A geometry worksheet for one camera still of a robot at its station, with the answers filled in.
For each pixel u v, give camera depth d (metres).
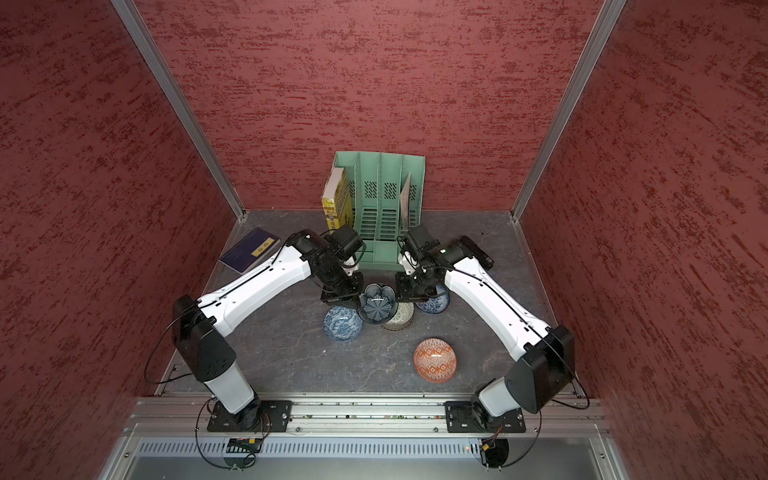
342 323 0.90
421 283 0.63
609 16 0.71
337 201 0.88
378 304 0.79
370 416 0.76
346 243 0.63
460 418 0.73
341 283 0.66
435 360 0.83
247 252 1.07
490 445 0.71
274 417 0.74
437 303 0.94
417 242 0.61
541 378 0.40
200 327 0.42
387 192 1.18
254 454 0.69
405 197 1.03
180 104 0.88
